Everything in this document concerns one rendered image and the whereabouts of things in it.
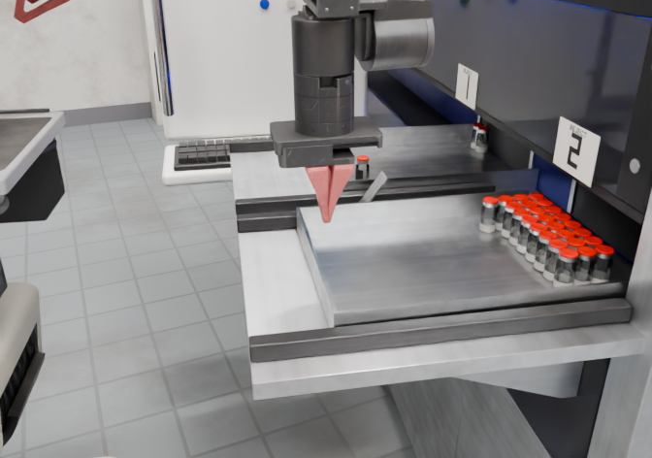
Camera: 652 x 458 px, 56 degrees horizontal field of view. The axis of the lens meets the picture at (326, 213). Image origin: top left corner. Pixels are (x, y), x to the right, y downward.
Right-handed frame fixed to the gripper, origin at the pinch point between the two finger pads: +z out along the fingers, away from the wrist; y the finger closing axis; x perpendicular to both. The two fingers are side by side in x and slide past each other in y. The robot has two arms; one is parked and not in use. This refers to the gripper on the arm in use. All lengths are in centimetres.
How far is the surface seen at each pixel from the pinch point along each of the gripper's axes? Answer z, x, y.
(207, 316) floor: 100, 131, -23
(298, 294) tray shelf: 11.2, 2.6, -2.9
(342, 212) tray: 9.1, 18.8, 5.3
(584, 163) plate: -1.5, 4.2, 31.0
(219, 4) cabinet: -11, 88, -9
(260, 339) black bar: 9.0, -7.9, -7.8
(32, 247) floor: 100, 198, -99
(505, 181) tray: 10.5, 27.5, 33.3
